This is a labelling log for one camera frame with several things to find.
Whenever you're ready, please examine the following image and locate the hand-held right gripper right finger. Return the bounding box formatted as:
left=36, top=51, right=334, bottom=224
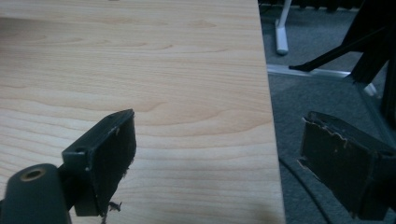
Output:
left=297, top=110, right=396, bottom=221

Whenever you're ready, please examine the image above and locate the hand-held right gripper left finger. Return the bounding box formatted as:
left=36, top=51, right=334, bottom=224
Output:
left=61, top=108, right=137, bottom=217

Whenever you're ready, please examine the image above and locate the white metal table leg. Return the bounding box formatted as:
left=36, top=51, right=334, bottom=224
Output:
left=274, top=0, right=293, bottom=56

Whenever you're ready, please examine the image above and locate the black floor cable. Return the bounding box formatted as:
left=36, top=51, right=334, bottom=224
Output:
left=278, top=157, right=332, bottom=224

